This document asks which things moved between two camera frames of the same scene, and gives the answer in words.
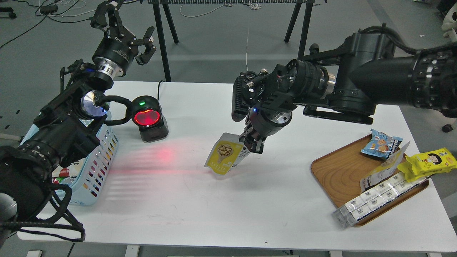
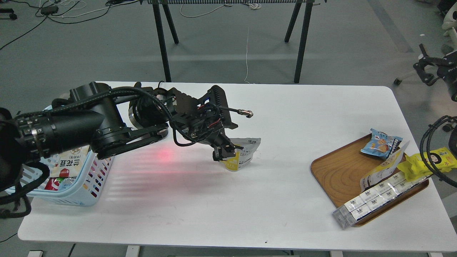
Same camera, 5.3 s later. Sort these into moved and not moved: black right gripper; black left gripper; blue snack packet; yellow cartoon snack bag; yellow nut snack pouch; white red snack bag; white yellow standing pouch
Moved: black right gripper; black left gripper; yellow nut snack pouch
Not moved: white yellow standing pouch; yellow cartoon snack bag; white red snack bag; blue snack packet
